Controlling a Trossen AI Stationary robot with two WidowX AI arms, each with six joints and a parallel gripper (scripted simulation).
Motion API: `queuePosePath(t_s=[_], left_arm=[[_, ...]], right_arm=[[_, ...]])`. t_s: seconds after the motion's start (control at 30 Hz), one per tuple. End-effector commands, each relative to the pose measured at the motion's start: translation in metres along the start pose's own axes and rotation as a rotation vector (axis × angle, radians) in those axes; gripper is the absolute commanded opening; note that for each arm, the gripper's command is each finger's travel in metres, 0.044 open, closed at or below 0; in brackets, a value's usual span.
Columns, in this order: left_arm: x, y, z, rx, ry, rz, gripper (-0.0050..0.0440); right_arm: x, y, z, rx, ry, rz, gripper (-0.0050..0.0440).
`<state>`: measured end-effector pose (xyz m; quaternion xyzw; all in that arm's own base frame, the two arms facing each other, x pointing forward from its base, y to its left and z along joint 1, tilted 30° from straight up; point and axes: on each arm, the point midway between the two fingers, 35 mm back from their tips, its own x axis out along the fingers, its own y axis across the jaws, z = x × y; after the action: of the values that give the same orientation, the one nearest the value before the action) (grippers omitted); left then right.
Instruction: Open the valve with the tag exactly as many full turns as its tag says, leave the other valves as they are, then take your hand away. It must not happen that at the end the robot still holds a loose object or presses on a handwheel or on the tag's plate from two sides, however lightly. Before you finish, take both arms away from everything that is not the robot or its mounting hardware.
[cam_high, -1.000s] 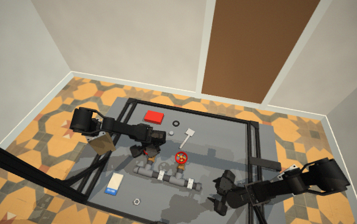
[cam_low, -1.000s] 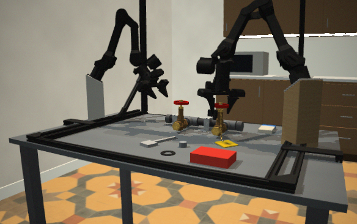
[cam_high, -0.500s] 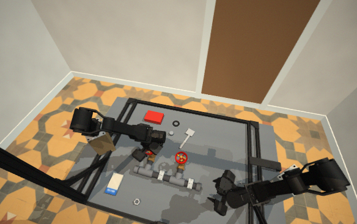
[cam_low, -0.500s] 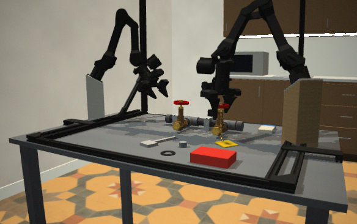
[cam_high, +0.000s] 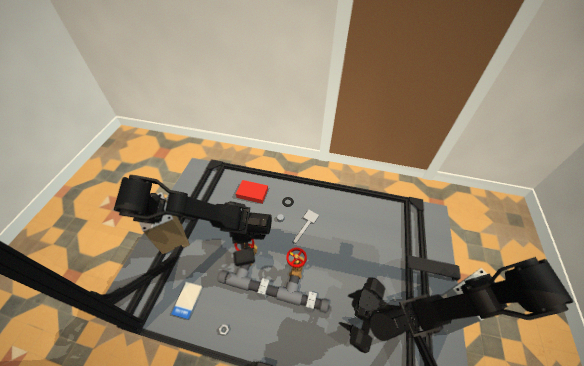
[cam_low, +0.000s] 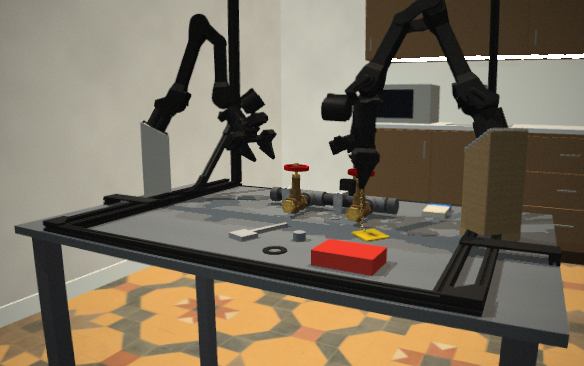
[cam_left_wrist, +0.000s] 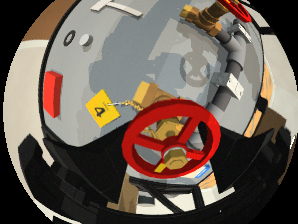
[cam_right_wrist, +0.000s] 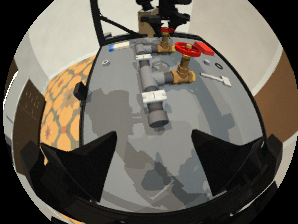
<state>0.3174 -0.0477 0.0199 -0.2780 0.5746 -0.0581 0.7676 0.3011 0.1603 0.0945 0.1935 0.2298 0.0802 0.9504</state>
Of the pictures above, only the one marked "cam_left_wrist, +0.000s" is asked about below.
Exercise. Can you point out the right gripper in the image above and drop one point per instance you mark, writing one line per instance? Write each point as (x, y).
(270, 31)

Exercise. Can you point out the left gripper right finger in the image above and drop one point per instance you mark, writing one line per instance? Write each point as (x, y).
(234, 154)

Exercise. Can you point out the grey pipe with red valve handwheels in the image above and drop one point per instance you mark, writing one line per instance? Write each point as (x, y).
(176, 149)

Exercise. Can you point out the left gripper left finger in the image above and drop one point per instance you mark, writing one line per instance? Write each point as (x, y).
(100, 163)

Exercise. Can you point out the yellow tag on thin chain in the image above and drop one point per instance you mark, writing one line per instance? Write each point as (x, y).
(103, 111)

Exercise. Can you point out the small grey cylinder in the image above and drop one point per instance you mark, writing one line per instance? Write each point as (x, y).
(86, 40)

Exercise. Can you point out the red rectangular block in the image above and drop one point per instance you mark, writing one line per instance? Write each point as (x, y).
(51, 94)

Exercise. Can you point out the black flat washer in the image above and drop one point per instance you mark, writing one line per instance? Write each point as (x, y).
(73, 34)

